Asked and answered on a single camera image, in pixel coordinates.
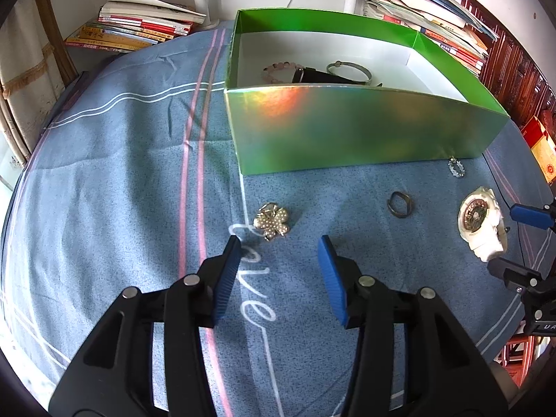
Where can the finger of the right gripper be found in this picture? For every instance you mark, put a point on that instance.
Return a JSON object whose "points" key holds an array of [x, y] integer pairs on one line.
{"points": [[540, 218], [515, 277]]}

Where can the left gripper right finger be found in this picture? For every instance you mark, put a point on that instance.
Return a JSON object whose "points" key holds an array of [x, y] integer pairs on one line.
{"points": [[413, 357]]}

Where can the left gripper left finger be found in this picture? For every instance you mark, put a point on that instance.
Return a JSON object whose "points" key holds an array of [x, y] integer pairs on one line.
{"points": [[111, 373]]}

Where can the white wrist watch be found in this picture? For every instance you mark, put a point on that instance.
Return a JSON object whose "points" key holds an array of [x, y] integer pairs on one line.
{"points": [[481, 224]]}

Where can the pearl flower brooch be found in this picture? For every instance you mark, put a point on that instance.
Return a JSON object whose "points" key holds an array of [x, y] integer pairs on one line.
{"points": [[271, 220]]}

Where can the silver bangle with charms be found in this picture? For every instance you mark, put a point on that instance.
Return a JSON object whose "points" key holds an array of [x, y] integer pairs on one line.
{"points": [[350, 71]]}

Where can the black wrist watch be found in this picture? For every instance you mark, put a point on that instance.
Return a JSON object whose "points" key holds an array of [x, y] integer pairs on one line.
{"points": [[306, 75]]}

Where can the red yellow gift bag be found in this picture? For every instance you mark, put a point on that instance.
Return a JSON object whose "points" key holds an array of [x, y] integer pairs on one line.
{"points": [[542, 147]]}

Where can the red wooden headboard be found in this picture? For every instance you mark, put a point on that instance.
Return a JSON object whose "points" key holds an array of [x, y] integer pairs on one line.
{"points": [[512, 76]]}

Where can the blue striped bed sheet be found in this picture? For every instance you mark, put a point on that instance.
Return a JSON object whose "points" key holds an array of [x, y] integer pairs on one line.
{"points": [[137, 182]]}

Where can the right book stack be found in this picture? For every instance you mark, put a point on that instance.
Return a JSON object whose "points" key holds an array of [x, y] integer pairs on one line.
{"points": [[447, 23]]}

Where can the book stack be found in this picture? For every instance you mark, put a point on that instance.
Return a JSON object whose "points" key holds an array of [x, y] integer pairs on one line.
{"points": [[125, 26], [447, 23]]}

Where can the green cardboard box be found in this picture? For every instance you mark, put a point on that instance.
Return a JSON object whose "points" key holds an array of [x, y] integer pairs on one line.
{"points": [[421, 105]]}

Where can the left book stack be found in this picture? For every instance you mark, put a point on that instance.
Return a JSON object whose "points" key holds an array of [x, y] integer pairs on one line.
{"points": [[125, 26]]}

